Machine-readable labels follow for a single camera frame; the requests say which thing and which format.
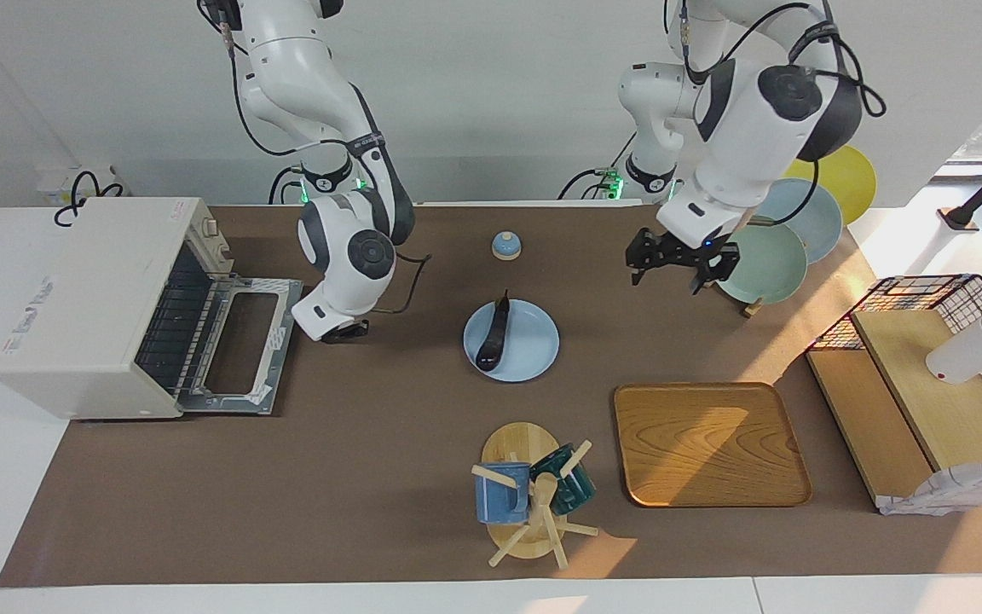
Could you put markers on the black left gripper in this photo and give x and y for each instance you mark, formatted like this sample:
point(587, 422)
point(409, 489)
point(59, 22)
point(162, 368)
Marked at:
point(687, 253)

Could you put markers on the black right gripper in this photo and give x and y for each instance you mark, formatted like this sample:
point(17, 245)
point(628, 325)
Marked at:
point(346, 332)

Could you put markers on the glass oven door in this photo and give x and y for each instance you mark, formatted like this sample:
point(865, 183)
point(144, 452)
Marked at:
point(278, 341)

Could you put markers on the dark purple eggplant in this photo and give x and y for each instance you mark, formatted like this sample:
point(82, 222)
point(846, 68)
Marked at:
point(493, 341)

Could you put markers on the light blue plate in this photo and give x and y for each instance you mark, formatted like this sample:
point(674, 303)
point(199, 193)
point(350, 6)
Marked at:
point(529, 341)
point(819, 222)

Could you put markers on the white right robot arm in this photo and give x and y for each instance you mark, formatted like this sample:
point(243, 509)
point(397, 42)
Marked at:
point(286, 60)

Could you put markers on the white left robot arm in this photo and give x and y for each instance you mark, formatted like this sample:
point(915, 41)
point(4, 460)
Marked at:
point(738, 153)

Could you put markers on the silver oven knob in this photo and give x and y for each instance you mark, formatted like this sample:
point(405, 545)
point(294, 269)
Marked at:
point(210, 227)
point(223, 251)

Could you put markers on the cream toaster oven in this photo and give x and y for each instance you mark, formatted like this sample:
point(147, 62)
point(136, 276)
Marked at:
point(73, 281)

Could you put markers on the wooden plate rack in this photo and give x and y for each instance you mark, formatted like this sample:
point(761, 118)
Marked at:
point(753, 309)

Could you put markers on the pale green plate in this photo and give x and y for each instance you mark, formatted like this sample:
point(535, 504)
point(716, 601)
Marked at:
point(768, 264)

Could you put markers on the brown table mat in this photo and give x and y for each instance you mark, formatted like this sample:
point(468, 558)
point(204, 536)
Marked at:
point(372, 477)

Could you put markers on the blue service bell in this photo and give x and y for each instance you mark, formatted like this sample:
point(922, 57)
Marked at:
point(506, 247)

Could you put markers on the rectangular wooden tray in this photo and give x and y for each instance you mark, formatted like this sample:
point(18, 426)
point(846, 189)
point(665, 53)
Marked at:
point(713, 443)

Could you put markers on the yellow plate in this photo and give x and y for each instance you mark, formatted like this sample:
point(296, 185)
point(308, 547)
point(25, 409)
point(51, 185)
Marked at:
point(849, 179)

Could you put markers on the wooden mug tree stand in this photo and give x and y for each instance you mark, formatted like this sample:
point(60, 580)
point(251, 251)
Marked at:
point(521, 443)

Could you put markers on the blue mug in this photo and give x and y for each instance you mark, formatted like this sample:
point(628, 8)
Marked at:
point(499, 499)

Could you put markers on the dark green mug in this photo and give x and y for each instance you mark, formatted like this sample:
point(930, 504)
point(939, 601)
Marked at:
point(576, 486)

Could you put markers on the wooden stepped shelf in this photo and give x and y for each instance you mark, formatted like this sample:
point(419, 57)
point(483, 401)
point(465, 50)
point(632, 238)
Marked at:
point(943, 401)

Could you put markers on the white tumbler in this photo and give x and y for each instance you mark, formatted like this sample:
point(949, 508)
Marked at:
point(964, 354)

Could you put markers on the white marbled panel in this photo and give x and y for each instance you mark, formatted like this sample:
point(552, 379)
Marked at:
point(951, 493)

